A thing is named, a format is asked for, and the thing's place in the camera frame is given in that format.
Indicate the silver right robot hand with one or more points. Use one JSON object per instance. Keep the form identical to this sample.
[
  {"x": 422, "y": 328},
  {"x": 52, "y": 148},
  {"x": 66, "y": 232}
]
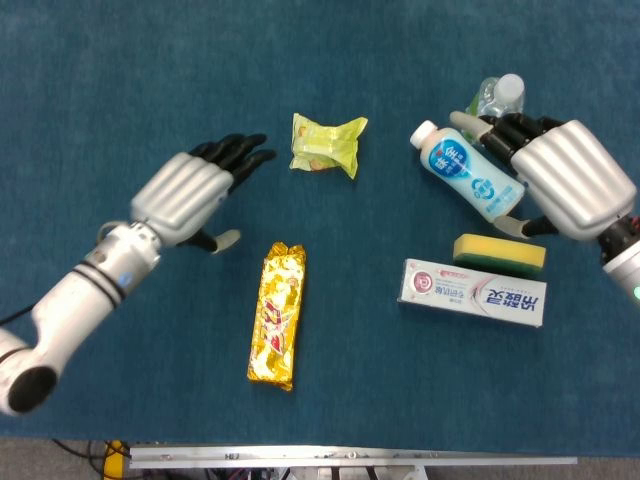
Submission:
[{"x": 570, "y": 180}]

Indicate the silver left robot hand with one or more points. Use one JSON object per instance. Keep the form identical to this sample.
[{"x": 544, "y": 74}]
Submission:
[{"x": 190, "y": 195}]

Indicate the yellow scouring sponge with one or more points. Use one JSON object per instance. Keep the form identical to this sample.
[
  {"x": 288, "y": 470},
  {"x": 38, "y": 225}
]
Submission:
[{"x": 500, "y": 252}]

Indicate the white blue yogurt bottle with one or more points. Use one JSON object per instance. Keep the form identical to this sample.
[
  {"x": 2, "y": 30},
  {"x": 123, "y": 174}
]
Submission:
[{"x": 465, "y": 170}]

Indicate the clear water bottle green label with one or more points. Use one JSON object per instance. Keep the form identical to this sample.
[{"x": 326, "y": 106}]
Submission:
[{"x": 505, "y": 92}]

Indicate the yellow-green snack packet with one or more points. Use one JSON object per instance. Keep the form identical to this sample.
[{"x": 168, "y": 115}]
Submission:
[{"x": 327, "y": 145}]

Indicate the gold foil biscuit pack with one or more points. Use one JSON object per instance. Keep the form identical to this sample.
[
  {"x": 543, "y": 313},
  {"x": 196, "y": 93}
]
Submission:
[{"x": 277, "y": 315}]

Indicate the white toothpaste box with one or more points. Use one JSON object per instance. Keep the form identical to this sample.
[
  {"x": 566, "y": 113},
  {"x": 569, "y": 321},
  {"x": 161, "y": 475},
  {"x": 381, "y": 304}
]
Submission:
[{"x": 470, "y": 292}]

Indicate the blue table cloth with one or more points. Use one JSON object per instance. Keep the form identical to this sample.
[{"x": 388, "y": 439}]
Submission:
[{"x": 150, "y": 390}]

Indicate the aluminium frame rail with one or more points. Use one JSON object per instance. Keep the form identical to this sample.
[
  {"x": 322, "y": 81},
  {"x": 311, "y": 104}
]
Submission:
[{"x": 300, "y": 456}]

